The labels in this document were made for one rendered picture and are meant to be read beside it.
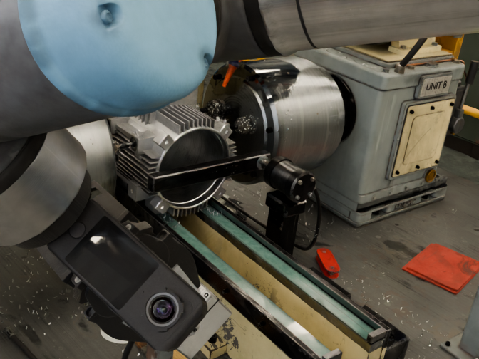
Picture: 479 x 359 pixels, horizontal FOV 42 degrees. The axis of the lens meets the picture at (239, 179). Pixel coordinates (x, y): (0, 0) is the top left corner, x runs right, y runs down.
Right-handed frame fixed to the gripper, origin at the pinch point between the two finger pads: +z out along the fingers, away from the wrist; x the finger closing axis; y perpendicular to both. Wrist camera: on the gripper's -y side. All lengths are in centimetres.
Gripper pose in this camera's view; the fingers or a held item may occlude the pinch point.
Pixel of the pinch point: (192, 328)
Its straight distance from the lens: 57.6
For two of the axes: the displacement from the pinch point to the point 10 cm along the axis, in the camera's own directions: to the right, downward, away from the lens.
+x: -6.8, 7.2, -1.7
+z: 4.3, 5.7, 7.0
